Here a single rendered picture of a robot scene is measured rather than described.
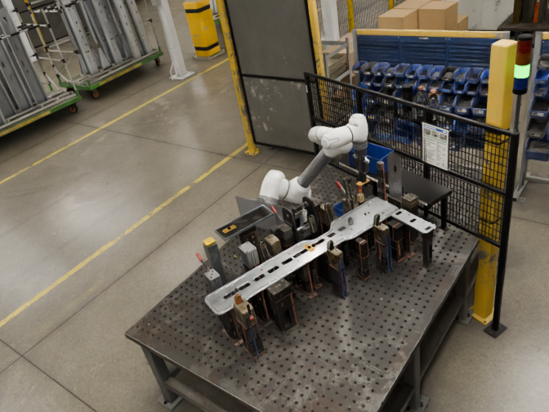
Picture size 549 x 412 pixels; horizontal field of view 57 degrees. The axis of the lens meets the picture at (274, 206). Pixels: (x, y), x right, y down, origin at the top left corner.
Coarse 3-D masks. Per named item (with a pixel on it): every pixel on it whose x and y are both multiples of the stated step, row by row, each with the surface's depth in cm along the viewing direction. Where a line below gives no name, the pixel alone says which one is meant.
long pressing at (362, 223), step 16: (368, 208) 334; (384, 208) 331; (336, 224) 326; (368, 224) 320; (304, 240) 317; (336, 240) 312; (288, 256) 307; (304, 256) 305; (256, 272) 300; (272, 272) 297; (288, 272) 295; (224, 288) 293; (256, 288) 289; (208, 304) 284; (224, 304) 282
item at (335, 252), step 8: (336, 248) 299; (328, 256) 301; (336, 256) 294; (328, 264) 306; (336, 264) 298; (336, 272) 304; (344, 272) 303; (336, 280) 308; (344, 280) 309; (336, 288) 312; (344, 288) 311; (336, 296) 314; (344, 296) 311
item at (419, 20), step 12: (408, 0) 742; (420, 0) 731; (432, 0) 725; (396, 12) 698; (408, 12) 688; (420, 12) 697; (432, 12) 686; (444, 12) 675; (456, 12) 699; (384, 24) 696; (396, 24) 684; (408, 24) 689; (420, 24) 706; (432, 24) 694; (444, 24) 683; (456, 24) 708
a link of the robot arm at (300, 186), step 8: (320, 152) 362; (328, 152) 354; (336, 152) 353; (344, 152) 354; (320, 160) 363; (328, 160) 363; (312, 168) 371; (320, 168) 369; (304, 176) 379; (312, 176) 375; (288, 184) 388; (296, 184) 385; (304, 184) 382; (288, 192) 387; (296, 192) 386; (304, 192) 386; (288, 200) 393; (296, 200) 392
